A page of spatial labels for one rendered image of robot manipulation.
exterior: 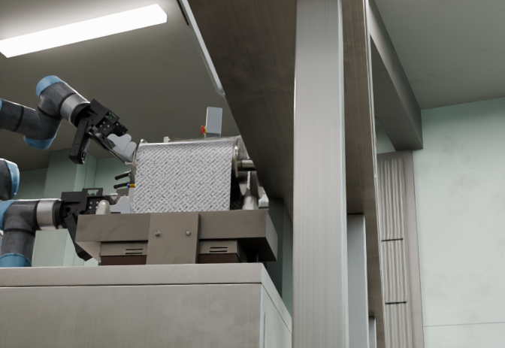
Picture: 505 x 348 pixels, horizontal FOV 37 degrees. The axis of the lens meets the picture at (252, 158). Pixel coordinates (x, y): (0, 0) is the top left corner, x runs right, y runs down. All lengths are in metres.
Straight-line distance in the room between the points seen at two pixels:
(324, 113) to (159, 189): 0.92
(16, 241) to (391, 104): 3.60
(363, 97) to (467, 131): 4.42
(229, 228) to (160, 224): 0.14
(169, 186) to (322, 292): 1.00
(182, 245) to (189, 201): 0.29
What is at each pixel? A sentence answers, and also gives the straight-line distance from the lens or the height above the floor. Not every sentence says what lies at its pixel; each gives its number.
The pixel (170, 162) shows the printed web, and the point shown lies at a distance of 1.83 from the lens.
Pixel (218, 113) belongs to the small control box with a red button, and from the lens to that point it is 2.55.
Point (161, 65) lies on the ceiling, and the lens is 5.36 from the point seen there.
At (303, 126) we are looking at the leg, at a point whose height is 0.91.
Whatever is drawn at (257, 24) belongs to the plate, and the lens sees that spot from 1.15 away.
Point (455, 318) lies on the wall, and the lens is 5.29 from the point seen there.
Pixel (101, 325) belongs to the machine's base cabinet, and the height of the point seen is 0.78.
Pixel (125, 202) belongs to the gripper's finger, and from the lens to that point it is 1.81.
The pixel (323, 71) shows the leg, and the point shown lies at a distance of 0.98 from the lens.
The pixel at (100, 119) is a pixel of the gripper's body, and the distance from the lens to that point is 1.98.
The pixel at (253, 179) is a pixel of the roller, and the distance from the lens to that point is 2.05.
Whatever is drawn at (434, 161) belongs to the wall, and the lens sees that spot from 5.68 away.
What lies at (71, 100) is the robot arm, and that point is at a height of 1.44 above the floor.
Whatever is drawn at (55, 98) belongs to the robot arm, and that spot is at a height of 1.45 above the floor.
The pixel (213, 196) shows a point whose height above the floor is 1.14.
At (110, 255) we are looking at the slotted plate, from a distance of 1.58.
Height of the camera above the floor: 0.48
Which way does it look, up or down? 25 degrees up
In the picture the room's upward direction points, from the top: 2 degrees clockwise
